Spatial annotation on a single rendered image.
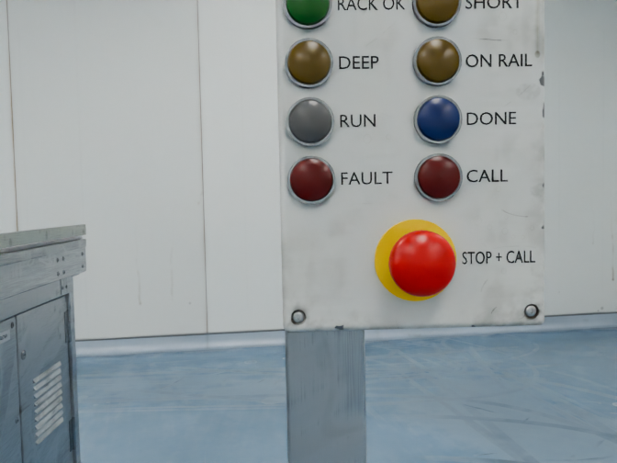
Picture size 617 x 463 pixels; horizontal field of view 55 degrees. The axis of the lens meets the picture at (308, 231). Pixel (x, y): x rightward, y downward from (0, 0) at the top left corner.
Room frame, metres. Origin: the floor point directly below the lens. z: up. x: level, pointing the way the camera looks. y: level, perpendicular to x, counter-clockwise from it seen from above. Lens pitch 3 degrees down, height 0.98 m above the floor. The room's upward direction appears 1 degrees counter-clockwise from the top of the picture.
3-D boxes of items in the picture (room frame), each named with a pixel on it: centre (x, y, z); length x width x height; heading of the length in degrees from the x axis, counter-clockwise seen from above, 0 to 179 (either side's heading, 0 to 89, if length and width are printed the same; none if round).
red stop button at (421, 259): (0.37, -0.07, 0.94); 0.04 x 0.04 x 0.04; 2
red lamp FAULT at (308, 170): (0.37, 0.00, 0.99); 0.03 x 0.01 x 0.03; 92
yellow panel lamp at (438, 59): (0.37, -0.08, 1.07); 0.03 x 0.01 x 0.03; 92
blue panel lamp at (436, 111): (0.37, -0.08, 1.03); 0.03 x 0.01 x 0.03; 92
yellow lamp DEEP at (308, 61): (0.37, 0.00, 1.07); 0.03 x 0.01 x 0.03; 92
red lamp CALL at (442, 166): (0.37, -0.08, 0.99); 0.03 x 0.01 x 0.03; 92
